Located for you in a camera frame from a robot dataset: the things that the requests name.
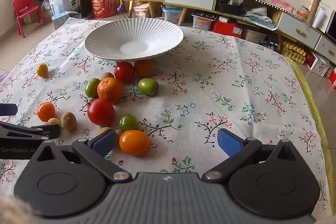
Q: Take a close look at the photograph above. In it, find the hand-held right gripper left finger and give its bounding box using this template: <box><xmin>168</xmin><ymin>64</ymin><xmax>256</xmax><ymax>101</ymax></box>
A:
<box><xmin>33</xmin><ymin>130</ymin><xmax>132</xmax><ymax>183</ymax></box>

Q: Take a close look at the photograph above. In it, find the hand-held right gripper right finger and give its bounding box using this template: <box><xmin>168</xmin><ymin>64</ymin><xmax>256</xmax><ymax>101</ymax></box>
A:
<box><xmin>202</xmin><ymin>129</ymin><xmax>302</xmax><ymax>182</ymax></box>

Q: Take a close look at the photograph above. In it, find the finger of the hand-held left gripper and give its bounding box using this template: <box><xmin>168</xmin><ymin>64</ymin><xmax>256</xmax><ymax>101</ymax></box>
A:
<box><xmin>0</xmin><ymin>122</ymin><xmax>61</xmax><ymax>140</ymax></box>
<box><xmin>0</xmin><ymin>104</ymin><xmax>18</xmax><ymax>116</ymax></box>

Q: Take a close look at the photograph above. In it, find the round orange cherry tomato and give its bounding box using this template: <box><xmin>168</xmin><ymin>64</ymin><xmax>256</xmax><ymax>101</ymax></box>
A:
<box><xmin>37</xmin><ymin>102</ymin><xmax>56</xmax><ymax>122</ymax></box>

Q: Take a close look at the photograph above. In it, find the oval orange cherry tomato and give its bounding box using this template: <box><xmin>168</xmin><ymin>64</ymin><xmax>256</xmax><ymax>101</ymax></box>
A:
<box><xmin>119</xmin><ymin>130</ymin><xmax>151</xmax><ymax>156</ymax></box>

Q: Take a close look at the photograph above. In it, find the small green jujube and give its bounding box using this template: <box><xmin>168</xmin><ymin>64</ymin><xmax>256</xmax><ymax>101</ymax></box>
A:
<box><xmin>119</xmin><ymin>114</ymin><xmax>139</xmax><ymax>132</ymax></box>

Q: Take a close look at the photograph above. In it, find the large red tomato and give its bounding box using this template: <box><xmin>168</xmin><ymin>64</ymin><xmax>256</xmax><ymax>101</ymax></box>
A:
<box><xmin>87</xmin><ymin>98</ymin><xmax>116</xmax><ymax>126</ymax></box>

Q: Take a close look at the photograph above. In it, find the large orange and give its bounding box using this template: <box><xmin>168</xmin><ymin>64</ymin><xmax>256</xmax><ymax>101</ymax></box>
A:
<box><xmin>97</xmin><ymin>77</ymin><xmax>125</xmax><ymax>104</ymax></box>

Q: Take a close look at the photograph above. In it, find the yellow-green cherry tomato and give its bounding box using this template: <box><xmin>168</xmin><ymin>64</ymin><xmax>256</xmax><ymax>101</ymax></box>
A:
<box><xmin>36</xmin><ymin>63</ymin><xmax>49</xmax><ymax>77</ymax></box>

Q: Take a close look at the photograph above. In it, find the white ribbed plate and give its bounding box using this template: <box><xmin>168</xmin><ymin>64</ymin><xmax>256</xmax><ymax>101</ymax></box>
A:
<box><xmin>84</xmin><ymin>18</ymin><xmax>184</xmax><ymax>61</ymax></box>

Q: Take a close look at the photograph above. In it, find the floral tablecloth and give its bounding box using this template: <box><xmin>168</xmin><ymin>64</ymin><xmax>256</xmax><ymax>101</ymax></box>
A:
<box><xmin>0</xmin><ymin>17</ymin><xmax>328</xmax><ymax>210</ymax></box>

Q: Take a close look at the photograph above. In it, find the person's fuzzy clothing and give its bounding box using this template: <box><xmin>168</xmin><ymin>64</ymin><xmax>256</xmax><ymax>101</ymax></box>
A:
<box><xmin>0</xmin><ymin>195</ymin><xmax>36</xmax><ymax>224</ymax></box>

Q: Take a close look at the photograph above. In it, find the yellow table mat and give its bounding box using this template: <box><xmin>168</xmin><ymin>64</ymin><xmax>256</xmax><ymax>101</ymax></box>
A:
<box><xmin>285</xmin><ymin>56</ymin><xmax>336</xmax><ymax>214</ymax></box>

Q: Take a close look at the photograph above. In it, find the light blue tissue box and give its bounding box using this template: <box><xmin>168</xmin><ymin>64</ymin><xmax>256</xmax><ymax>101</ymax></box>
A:
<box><xmin>51</xmin><ymin>11</ymin><xmax>79</xmax><ymax>30</ymax></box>

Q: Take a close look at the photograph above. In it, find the red plastic chair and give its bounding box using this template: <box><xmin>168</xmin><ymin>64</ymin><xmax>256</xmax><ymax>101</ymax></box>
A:
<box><xmin>13</xmin><ymin>0</ymin><xmax>46</xmax><ymax>38</ymax></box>

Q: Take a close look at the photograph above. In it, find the yellow egg tray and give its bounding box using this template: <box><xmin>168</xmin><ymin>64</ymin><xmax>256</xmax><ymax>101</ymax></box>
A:
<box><xmin>282</xmin><ymin>40</ymin><xmax>307</xmax><ymax>64</ymax></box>

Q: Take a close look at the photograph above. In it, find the red storage box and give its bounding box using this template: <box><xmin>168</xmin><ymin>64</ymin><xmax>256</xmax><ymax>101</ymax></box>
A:
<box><xmin>212</xmin><ymin>20</ymin><xmax>243</xmax><ymax>38</ymax></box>

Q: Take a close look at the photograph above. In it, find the white patterned box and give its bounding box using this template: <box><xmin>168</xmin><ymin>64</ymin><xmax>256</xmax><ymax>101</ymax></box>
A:
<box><xmin>310</xmin><ymin>57</ymin><xmax>331</xmax><ymax>77</ymax></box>

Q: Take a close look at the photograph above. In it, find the red gift box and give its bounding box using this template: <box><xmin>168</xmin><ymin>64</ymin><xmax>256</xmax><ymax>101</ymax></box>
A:
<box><xmin>328</xmin><ymin>70</ymin><xmax>336</xmax><ymax>89</ymax></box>

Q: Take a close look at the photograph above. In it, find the clear storage box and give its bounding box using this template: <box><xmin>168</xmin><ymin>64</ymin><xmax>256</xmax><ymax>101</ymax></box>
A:
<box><xmin>192</xmin><ymin>12</ymin><xmax>217</xmax><ymax>31</ymax></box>

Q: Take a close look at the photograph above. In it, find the stack of folded papers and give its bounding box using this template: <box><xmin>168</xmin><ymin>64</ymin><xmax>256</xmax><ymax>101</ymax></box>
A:
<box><xmin>243</xmin><ymin>7</ymin><xmax>279</xmax><ymax>30</ymax></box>

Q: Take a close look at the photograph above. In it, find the low wooden cabinet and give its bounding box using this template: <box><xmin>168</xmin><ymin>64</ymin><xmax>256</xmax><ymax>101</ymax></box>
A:
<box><xmin>270</xmin><ymin>7</ymin><xmax>336</xmax><ymax>64</ymax></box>

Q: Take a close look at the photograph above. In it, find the black panel heater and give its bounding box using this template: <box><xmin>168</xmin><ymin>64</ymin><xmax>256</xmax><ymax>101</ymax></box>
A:
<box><xmin>79</xmin><ymin>0</ymin><xmax>93</xmax><ymax>18</ymax></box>

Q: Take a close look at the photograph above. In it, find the white low cabinet drawer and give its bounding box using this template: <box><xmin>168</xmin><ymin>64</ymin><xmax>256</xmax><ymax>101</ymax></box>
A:
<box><xmin>278</xmin><ymin>13</ymin><xmax>321</xmax><ymax>50</ymax></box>
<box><xmin>315</xmin><ymin>36</ymin><xmax>336</xmax><ymax>63</ymax></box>

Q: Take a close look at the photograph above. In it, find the black bag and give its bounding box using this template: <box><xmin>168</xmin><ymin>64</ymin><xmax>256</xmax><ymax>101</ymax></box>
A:
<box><xmin>217</xmin><ymin>0</ymin><xmax>247</xmax><ymax>16</ymax></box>

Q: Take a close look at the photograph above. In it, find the pink storage box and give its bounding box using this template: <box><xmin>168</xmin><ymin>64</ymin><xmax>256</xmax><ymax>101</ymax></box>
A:
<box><xmin>133</xmin><ymin>2</ymin><xmax>151</xmax><ymax>18</ymax></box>

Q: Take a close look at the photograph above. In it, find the red round drum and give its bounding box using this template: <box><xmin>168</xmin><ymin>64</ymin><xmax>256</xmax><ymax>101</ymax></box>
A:
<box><xmin>89</xmin><ymin>0</ymin><xmax>118</xmax><ymax>20</ymax></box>

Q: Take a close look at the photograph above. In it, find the clear bin with blue lid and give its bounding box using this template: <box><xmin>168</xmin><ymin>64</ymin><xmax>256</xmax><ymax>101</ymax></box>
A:
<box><xmin>161</xmin><ymin>5</ymin><xmax>183</xmax><ymax>25</ymax></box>

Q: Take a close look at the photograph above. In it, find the glass jar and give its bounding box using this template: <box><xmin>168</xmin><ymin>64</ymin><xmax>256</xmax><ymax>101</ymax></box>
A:
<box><xmin>298</xmin><ymin>6</ymin><xmax>310</xmax><ymax>22</ymax></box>

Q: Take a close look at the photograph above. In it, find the white paper roll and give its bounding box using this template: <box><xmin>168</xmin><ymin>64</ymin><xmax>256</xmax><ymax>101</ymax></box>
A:
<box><xmin>312</xmin><ymin>7</ymin><xmax>327</xmax><ymax>28</ymax></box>

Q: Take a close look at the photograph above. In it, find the white microwave oven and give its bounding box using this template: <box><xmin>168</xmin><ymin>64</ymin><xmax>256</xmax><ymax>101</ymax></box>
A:
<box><xmin>325</xmin><ymin>10</ymin><xmax>336</xmax><ymax>41</ymax></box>

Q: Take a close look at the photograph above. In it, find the cardboard tube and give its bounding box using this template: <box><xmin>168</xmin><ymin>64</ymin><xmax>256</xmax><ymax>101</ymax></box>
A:
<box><xmin>307</xmin><ymin>0</ymin><xmax>322</xmax><ymax>25</ymax></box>

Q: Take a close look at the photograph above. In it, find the white flat box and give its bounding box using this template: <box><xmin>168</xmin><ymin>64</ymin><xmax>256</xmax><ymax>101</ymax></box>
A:
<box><xmin>319</xmin><ymin>0</ymin><xmax>336</xmax><ymax>13</ymax></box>

